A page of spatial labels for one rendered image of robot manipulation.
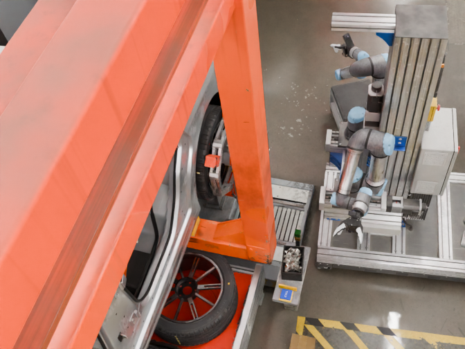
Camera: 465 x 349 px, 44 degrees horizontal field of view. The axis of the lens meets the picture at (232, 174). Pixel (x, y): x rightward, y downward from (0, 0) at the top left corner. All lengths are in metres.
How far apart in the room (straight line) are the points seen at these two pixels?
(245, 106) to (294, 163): 2.41
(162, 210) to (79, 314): 2.23
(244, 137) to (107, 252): 1.42
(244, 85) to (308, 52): 3.41
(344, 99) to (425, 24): 2.02
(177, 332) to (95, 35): 3.13
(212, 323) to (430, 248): 1.66
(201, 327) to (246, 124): 1.56
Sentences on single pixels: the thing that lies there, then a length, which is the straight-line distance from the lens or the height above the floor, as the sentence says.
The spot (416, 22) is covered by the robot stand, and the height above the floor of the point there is 2.03.
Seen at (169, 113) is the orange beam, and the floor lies 2.73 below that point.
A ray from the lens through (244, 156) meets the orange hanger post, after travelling 2.89.
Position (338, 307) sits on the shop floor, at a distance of 4.31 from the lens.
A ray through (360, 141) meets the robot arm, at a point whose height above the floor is 1.43.
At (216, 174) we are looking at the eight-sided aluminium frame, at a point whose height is 0.98.
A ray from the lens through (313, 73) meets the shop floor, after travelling 5.66.
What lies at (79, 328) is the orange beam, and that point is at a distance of 1.43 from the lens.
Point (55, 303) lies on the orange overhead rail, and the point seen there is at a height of 3.00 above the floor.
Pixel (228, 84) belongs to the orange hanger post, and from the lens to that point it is 2.51.
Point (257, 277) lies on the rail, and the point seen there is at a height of 0.39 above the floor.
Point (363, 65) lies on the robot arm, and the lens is 3.66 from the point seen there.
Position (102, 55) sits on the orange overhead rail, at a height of 3.51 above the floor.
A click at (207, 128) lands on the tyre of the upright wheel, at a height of 1.18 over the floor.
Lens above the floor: 3.98
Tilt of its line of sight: 54 degrees down
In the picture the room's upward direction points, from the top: 10 degrees counter-clockwise
